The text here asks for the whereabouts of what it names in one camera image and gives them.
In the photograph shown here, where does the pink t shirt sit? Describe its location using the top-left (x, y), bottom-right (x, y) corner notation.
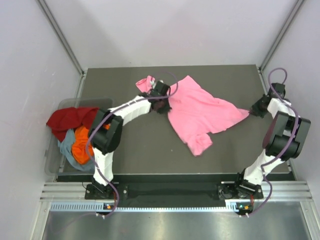
top-left (135, 75), bottom-right (251, 157)

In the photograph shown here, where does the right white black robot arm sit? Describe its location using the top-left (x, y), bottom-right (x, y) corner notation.
top-left (233, 98), bottom-right (311, 199)

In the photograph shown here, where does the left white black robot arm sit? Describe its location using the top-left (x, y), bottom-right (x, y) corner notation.
top-left (85, 89), bottom-right (171, 199)

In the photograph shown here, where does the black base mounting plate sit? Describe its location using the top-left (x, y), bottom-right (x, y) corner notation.
top-left (85, 181), bottom-right (264, 200)

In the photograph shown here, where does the orange t shirt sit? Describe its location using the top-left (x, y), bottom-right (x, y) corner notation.
top-left (71, 125), bottom-right (95, 168)

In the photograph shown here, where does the red t shirt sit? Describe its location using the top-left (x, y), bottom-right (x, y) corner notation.
top-left (46, 107), bottom-right (99, 142)

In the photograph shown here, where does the grey blue t shirt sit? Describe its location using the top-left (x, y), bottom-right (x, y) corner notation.
top-left (57, 129), bottom-right (95, 172)

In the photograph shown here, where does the clear plastic bin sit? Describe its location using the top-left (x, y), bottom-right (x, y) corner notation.
top-left (44, 97), bottom-right (115, 176)

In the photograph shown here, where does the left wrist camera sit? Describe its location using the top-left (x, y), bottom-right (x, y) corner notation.
top-left (149, 80), bottom-right (170, 97)

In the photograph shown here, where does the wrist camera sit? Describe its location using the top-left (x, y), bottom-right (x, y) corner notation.
top-left (149, 80), bottom-right (170, 97)
top-left (268, 83), bottom-right (286, 99)

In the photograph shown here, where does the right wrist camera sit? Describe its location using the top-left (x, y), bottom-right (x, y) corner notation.
top-left (268, 83), bottom-right (286, 99)

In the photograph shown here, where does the slotted cable duct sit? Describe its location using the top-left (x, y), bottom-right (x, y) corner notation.
top-left (49, 201), bottom-right (253, 213)

